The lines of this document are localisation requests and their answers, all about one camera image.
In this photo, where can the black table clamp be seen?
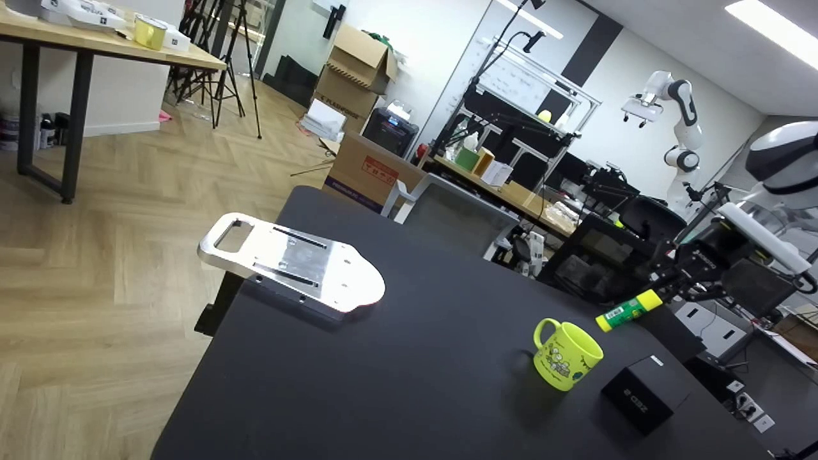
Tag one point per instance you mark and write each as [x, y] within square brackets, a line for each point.
[217, 307]

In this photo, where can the closed plain cardboard box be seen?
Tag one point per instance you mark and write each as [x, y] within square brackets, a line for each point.
[341, 92]

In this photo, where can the white power strip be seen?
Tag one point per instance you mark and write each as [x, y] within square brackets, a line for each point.
[749, 407]

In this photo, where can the cardboard box with red print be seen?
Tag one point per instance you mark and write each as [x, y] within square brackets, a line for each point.
[369, 169]

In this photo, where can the white paper stack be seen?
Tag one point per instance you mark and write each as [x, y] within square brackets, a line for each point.
[323, 122]

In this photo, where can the white clutter pile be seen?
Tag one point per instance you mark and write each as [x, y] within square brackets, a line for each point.
[84, 14]

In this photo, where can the yellow mug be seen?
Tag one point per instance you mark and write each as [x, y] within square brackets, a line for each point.
[564, 359]

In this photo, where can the black printer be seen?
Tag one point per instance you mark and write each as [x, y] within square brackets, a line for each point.
[390, 131]

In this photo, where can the black shelf rack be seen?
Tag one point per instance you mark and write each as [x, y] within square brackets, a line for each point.
[511, 128]

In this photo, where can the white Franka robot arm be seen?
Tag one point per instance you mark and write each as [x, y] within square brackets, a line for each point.
[787, 161]

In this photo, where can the green yellow glue stick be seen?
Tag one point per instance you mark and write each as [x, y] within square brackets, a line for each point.
[628, 309]

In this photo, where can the wooden table with black legs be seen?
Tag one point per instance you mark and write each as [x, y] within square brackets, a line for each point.
[102, 45]

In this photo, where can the yellow translucent container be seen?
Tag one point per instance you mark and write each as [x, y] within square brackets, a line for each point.
[146, 35]

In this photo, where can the black tripod with camera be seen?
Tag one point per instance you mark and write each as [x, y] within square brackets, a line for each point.
[704, 198]

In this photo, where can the black mesh office chair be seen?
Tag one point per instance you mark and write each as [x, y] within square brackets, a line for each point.
[596, 260]

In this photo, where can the black box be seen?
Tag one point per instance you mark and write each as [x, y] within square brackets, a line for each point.
[643, 394]

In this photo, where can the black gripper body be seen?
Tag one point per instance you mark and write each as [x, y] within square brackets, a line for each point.
[705, 260]

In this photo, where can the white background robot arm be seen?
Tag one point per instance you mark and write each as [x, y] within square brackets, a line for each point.
[681, 104]

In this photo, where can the black computer monitor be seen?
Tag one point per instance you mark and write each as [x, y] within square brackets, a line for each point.
[762, 289]

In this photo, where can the grey office chair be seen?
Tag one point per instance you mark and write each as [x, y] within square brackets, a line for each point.
[456, 215]

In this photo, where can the white cabinet box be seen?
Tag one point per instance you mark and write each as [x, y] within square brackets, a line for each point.
[705, 329]

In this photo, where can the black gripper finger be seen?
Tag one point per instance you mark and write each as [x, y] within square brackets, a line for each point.
[665, 274]
[679, 294]

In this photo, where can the open plain cardboard box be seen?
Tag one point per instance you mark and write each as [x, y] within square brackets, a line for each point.
[362, 53]

